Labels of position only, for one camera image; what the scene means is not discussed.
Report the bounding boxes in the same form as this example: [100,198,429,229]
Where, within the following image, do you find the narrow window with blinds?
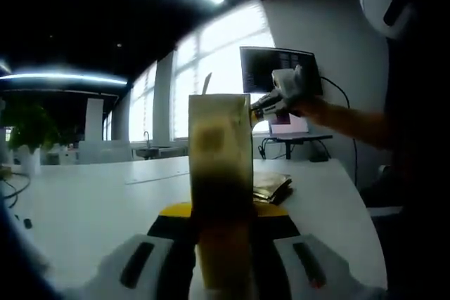
[128,63,158,143]

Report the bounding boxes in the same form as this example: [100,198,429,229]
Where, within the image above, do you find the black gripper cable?
[319,76,360,189]

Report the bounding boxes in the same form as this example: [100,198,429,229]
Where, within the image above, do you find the person's right hand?
[289,97,341,127]

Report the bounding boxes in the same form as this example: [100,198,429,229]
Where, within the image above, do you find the white cabinet counter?
[77,140,133,165]

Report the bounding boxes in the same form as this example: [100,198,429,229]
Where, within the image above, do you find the open laptop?
[268,119,311,136]

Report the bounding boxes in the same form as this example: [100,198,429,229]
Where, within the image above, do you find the pile of gold masks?
[252,171,295,206]

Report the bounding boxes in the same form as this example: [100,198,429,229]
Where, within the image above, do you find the black wall monitor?
[239,46,324,97]

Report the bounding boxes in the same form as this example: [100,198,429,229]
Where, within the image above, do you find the green potted plant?
[1,96,61,153]

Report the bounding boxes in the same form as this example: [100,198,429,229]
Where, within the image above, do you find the large window with blinds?
[172,0,277,141]

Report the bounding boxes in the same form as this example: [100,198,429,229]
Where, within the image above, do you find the tangled grey cables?
[0,169,32,207]

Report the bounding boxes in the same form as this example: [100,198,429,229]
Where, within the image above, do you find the steel sink counter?
[135,145,188,159]

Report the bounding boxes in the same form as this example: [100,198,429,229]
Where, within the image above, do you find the white table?
[0,155,386,300]

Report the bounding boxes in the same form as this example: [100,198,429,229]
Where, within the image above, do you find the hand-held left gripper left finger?
[66,202,197,300]

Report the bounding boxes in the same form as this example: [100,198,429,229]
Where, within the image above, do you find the gold paper bag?
[188,93,255,296]

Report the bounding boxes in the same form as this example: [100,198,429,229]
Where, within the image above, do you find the white plant pot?
[18,145,42,177]

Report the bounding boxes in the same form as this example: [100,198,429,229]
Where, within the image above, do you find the person in black shirt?
[381,0,450,296]

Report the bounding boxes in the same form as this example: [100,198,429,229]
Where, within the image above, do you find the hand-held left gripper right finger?
[251,204,386,300]

